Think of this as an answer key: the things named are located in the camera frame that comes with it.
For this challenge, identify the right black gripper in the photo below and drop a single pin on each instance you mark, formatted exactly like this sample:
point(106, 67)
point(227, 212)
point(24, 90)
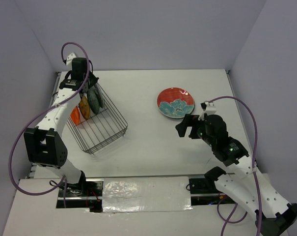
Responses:
point(189, 120)

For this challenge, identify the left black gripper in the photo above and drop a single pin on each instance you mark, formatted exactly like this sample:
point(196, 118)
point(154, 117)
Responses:
point(93, 80)

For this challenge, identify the red teal floral plate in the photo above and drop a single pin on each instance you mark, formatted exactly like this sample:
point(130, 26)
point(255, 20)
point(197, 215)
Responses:
point(175, 102)

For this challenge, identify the dark green plate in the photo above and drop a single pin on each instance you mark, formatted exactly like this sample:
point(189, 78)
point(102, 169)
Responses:
point(99, 95)

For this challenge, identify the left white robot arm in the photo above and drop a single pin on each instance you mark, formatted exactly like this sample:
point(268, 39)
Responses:
point(44, 143)

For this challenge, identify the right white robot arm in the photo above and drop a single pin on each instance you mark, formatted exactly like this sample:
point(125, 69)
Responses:
point(250, 189)

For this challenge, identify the green blue patterned small plate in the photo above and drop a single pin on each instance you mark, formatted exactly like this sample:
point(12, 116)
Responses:
point(93, 101)

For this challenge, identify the yellow patterned small plate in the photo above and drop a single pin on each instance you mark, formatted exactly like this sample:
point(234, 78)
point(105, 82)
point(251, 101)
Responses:
point(84, 108)

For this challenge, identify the orange small plate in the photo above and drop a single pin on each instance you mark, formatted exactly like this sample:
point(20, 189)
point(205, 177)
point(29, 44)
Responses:
point(75, 116)

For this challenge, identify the silver tape sheet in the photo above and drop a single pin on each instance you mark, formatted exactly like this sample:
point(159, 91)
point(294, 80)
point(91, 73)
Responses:
point(145, 194)

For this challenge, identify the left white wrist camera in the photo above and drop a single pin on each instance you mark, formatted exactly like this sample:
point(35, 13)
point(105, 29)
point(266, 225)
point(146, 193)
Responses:
point(68, 61)

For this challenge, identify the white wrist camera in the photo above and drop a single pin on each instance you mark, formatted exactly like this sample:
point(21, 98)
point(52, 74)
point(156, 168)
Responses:
point(68, 61)
point(208, 109)

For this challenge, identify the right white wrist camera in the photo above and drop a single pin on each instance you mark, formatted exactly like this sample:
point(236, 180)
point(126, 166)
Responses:
point(208, 109)

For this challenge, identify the grey wire dish rack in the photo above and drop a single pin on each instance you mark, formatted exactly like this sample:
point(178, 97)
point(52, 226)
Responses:
point(100, 130)

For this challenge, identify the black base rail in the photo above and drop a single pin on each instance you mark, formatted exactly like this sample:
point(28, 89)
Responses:
point(201, 193)

